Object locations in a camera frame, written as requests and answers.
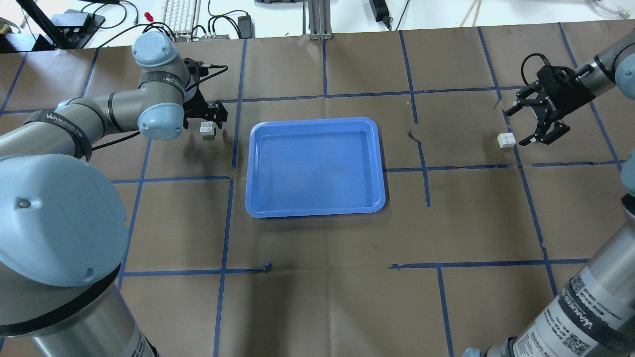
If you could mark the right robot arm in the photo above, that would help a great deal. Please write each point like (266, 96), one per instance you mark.
(593, 313)

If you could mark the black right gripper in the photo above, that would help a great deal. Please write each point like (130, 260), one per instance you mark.
(570, 98)

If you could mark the white keyboard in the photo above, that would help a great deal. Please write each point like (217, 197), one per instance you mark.
(180, 15)

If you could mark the black power adapter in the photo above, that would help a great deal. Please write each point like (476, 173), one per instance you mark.
(246, 27)

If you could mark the blue plastic tray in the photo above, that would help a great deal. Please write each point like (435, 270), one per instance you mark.
(314, 167)

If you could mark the aluminium frame post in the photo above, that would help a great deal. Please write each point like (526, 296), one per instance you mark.
(319, 12)

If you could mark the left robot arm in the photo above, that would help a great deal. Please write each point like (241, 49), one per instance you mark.
(63, 231)

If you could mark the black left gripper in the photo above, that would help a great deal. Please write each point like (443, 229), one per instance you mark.
(216, 113)

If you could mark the white block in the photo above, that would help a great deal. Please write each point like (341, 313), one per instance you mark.
(506, 140)
(207, 129)

